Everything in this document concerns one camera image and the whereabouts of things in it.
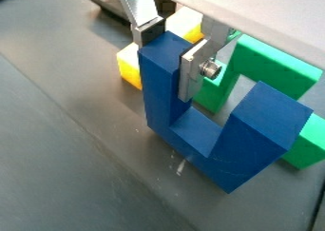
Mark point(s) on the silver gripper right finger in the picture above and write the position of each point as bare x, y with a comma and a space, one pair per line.
196, 64

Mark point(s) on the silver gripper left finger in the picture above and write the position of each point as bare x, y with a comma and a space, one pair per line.
147, 24

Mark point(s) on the dark blue U-shaped block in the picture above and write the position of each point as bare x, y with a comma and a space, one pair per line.
228, 152

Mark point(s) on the yellow long block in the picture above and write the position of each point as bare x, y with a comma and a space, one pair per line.
183, 24

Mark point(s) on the green zigzag block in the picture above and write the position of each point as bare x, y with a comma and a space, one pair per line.
270, 108

